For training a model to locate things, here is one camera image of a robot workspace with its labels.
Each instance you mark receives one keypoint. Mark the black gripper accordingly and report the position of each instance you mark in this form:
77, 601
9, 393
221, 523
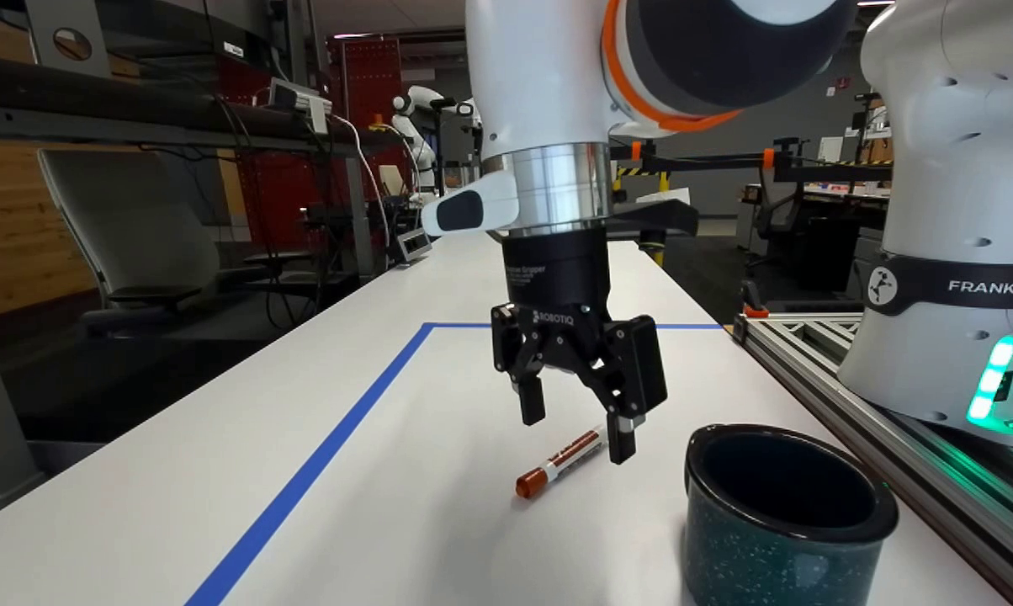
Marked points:
577, 323

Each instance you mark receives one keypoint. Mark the white marker with orange cap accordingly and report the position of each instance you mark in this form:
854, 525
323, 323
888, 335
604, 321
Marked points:
557, 464

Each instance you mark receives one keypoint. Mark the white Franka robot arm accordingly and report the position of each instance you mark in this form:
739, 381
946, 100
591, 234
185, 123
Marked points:
953, 170

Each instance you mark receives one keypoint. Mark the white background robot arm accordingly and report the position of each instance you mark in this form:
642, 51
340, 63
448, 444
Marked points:
418, 138

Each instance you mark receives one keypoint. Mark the dark teal enamel mug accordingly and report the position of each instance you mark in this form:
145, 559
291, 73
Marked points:
785, 540

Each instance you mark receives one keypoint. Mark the small grey display device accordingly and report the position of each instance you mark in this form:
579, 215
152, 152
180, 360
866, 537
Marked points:
412, 247

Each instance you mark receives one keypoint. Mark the blue tape line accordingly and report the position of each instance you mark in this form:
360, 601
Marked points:
339, 442

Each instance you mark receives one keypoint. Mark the black rod with orange joints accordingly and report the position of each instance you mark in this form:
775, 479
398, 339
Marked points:
708, 158

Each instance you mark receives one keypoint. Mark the red cabinet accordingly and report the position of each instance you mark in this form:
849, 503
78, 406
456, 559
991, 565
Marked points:
357, 87

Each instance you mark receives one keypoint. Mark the grey chair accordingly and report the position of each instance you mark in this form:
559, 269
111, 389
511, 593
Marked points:
135, 222

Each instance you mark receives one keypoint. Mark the black shelf beam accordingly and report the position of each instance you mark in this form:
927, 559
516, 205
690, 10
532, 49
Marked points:
103, 111

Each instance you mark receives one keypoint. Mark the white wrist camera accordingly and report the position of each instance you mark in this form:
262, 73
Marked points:
465, 211

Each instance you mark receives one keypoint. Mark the aluminium rail frame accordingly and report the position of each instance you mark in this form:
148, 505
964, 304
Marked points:
862, 416

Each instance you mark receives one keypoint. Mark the wooden wall panel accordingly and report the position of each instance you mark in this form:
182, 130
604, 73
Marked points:
10, 237

